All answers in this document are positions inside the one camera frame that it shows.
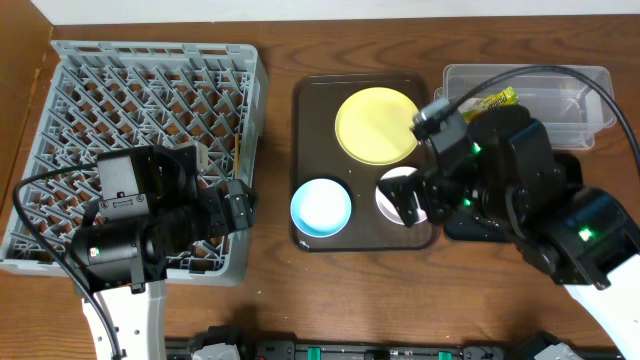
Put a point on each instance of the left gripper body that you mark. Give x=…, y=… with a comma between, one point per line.
x=220, y=209

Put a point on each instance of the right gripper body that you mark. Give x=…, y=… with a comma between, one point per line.
x=426, y=192

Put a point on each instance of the white bowl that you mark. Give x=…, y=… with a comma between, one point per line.
x=386, y=207

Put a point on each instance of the yellow plate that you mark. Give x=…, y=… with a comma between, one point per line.
x=373, y=126

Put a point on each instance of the green snack wrapper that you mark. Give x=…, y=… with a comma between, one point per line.
x=474, y=106

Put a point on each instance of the light blue bowl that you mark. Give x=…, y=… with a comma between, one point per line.
x=320, y=208

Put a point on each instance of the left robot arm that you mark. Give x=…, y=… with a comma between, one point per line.
x=151, y=207

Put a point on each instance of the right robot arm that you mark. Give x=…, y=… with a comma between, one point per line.
x=501, y=169

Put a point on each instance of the black waste tray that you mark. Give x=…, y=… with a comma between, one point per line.
x=463, y=226

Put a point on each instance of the wooden chopstick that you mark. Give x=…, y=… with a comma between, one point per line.
x=237, y=148

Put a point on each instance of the brown serving tray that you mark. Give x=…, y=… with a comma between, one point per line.
x=316, y=153

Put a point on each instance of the clear plastic bin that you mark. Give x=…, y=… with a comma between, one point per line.
x=570, y=110

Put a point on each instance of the grey plastic dish rack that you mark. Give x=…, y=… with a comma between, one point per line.
x=108, y=96

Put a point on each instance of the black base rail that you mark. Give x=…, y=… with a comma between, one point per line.
x=228, y=342

